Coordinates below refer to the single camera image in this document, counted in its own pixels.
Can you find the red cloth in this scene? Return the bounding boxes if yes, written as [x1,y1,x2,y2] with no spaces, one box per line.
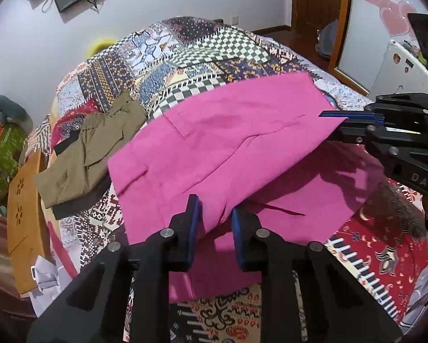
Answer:
[49,98,104,147]

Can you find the black garment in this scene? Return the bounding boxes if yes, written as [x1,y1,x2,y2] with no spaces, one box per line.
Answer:
[52,129,112,221]

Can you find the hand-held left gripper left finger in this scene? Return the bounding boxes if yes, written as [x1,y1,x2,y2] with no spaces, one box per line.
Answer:
[27,194,203,343]

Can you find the green cloth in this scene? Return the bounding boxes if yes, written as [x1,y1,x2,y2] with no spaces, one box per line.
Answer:
[0,123,27,205]

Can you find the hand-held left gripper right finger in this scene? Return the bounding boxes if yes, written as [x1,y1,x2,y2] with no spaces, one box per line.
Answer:
[231,208,403,343]

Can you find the white cloth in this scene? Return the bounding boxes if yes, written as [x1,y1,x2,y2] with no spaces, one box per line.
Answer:
[29,255,83,319]

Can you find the yellow round object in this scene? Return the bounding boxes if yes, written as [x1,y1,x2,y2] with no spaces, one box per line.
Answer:
[86,37,118,58]

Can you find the wood-framed sliding wardrobe door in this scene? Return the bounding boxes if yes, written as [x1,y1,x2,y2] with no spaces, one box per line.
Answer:
[326,0,428,96]

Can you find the light wooden chair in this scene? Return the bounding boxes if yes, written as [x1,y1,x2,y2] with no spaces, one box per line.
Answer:
[7,148,58,294]

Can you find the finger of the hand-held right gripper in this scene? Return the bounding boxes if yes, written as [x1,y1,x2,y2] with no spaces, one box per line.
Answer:
[328,119,377,146]
[318,110,383,122]

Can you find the pink pants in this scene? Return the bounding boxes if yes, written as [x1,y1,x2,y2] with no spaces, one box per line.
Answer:
[107,71,390,304]

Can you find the pink heart sticker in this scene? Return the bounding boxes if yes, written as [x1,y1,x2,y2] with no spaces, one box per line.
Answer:
[353,0,419,37]

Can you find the patchwork printed bedspread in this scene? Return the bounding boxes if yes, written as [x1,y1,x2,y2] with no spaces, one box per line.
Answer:
[24,16,428,343]

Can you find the grey bag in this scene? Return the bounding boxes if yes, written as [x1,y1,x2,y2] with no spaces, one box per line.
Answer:
[316,19,340,58]

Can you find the olive green shorts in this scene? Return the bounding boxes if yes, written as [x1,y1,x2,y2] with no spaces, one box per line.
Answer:
[33,91,149,210]

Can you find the white fridge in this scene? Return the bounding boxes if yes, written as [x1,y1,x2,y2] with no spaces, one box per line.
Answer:
[369,39,428,101]

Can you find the grey cloth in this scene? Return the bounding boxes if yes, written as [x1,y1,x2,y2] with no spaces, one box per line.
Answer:
[400,257,428,336]

